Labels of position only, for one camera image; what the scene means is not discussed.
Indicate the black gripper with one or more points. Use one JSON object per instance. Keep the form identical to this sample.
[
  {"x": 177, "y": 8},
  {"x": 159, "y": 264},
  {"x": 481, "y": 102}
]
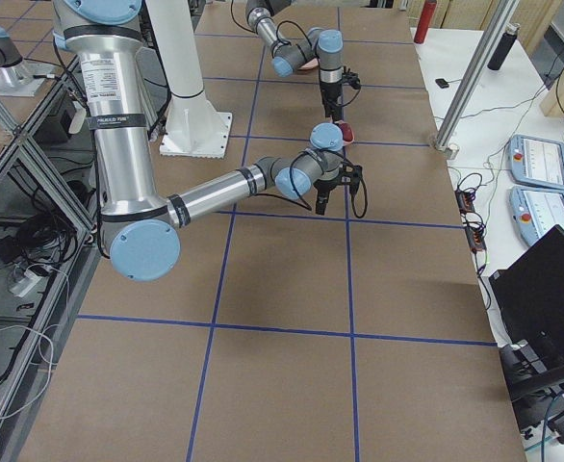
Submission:
[
  {"x": 323, "y": 186},
  {"x": 330, "y": 93}
]

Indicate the red apple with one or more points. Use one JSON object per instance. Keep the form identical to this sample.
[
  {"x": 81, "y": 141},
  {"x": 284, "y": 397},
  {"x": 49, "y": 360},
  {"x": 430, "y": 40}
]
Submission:
[{"x": 347, "y": 131}]

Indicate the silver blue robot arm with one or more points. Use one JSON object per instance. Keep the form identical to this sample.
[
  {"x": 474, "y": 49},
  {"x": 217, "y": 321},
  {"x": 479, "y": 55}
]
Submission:
[
  {"x": 287, "y": 57},
  {"x": 138, "y": 226}
]

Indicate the pink bowl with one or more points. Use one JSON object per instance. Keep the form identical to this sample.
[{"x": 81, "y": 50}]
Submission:
[{"x": 349, "y": 137}]

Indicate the pink plate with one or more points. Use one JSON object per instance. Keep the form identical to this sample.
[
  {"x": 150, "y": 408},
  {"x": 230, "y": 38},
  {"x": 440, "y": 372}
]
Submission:
[{"x": 308, "y": 67}]

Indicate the small black square device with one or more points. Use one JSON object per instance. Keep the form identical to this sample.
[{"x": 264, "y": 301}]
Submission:
[{"x": 442, "y": 83}]

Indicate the red bottle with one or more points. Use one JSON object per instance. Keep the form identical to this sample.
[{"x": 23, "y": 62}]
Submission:
[{"x": 429, "y": 7}]

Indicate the black bottle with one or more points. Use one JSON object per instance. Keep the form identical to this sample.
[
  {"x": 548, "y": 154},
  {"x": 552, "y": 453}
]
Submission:
[{"x": 504, "y": 46}]

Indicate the upper blue teach pendant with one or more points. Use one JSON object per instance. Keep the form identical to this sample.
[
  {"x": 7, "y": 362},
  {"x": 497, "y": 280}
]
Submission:
[{"x": 537, "y": 162}]

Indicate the blue teach pendant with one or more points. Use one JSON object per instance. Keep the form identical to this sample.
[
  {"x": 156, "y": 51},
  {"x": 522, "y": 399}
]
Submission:
[
  {"x": 537, "y": 162},
  {"x": 536, "y": 211}
]

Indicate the lower blue teach pendant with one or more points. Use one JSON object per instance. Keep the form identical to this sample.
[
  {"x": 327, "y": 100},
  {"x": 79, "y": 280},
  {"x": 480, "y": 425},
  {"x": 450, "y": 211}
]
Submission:
[{"x": 536, "y": 211}]

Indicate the black laptop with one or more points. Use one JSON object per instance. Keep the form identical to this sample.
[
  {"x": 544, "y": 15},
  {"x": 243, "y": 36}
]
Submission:
[{"x": 530, "y": 293}]

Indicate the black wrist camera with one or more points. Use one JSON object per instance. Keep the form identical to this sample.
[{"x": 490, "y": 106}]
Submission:
[
  {"x": 351, "y": 175},
  {"x": 351, "y": 79}
]

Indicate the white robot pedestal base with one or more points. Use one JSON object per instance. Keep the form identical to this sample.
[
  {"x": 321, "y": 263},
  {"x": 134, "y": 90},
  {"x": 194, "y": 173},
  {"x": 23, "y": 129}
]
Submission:
[{"x": 194, "y": 127}]

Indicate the aluminium frame post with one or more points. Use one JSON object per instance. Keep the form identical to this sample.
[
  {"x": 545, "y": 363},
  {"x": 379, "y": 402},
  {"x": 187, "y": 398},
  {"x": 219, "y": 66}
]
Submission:
[{"x": 478, "y": 63}]

